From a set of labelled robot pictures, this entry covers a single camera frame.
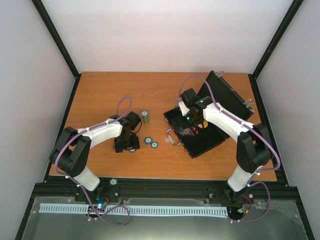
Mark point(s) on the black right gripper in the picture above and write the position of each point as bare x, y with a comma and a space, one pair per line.
200, 121

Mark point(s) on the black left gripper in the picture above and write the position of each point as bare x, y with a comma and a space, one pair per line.
135, 145

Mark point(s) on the blue chip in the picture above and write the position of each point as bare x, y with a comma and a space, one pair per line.
148, 140
154, 145

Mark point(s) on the triangular all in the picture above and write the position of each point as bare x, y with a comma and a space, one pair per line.
190, 132

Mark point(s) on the green 20 chip stack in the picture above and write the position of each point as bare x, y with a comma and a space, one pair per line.
145, 117

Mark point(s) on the black poker set case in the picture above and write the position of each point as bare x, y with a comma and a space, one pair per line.
210, 137

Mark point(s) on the white dealer button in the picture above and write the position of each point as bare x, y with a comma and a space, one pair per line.
204, 124

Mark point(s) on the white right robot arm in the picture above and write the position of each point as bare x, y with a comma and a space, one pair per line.
253, 149

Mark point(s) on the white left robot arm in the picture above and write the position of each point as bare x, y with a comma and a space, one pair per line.
71, 151

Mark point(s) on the white perforated cable strip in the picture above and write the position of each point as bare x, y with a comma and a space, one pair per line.
136, 210

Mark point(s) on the black aluminium frame rail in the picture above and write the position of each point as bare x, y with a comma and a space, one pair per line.
216, 192

